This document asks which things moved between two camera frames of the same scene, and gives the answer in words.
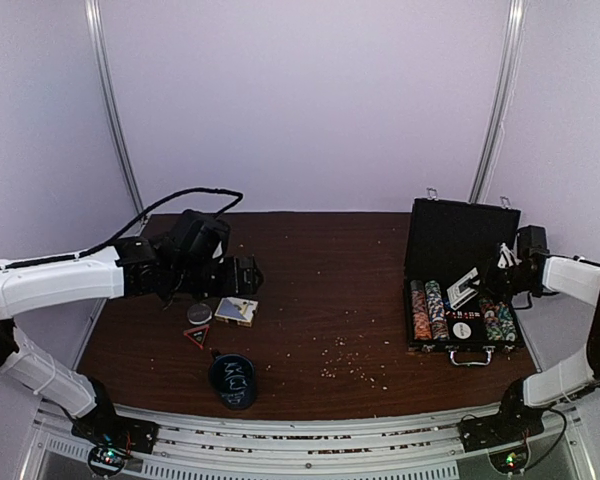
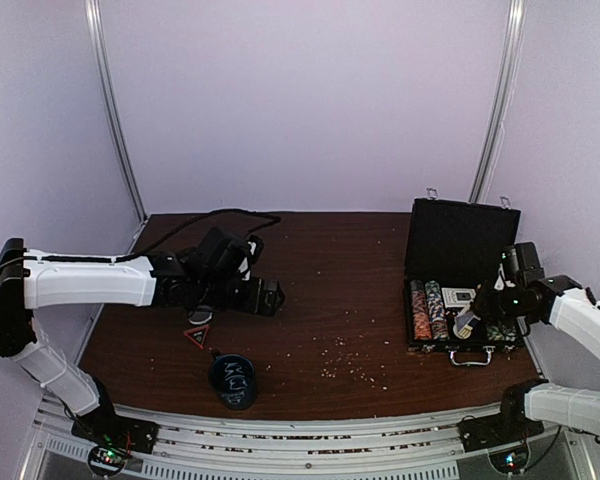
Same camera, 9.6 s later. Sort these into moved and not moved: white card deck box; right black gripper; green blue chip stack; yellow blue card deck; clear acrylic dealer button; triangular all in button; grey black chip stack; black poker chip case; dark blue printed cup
Moved: white card deck box; right black gripper; yellow blue card deck
Not moved: green blue chip stack; black poker chip case; dark blue printed cup; grey black chip stack; triangular all in button; clear acrylic dealer button
